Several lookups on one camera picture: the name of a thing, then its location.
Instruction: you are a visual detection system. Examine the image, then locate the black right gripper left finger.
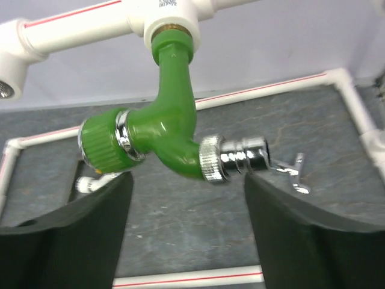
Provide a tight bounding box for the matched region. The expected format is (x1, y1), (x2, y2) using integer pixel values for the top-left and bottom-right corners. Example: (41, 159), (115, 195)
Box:
(1, 172), (134, 288)

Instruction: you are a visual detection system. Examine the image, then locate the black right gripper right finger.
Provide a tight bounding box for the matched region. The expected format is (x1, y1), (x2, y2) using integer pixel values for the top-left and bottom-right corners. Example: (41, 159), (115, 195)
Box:
(244, 175), (384, 288)

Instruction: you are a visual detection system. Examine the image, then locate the green plastic water faucet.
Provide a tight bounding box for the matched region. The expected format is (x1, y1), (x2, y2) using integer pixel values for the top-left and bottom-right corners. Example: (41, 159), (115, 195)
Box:
(78, 28), (271, 184)

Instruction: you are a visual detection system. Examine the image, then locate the white plastic faucet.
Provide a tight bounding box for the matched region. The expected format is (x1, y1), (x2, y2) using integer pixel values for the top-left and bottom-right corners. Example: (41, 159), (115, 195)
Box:
(75, 173), (120, 194)

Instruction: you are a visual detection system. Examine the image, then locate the chrome metal faucet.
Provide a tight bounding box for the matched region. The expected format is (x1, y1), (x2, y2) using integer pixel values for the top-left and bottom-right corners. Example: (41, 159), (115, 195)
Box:
(272, 153), (310, 194)

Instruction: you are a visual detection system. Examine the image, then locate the dark bronze faucet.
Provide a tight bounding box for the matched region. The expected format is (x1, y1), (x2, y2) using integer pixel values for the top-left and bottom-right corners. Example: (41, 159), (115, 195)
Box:
(66, 158), (85, 204)

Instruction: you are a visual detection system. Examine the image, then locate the white PVC pipe frame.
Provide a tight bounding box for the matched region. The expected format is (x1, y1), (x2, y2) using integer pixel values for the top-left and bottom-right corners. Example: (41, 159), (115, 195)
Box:
(1, 1), (384, 288)

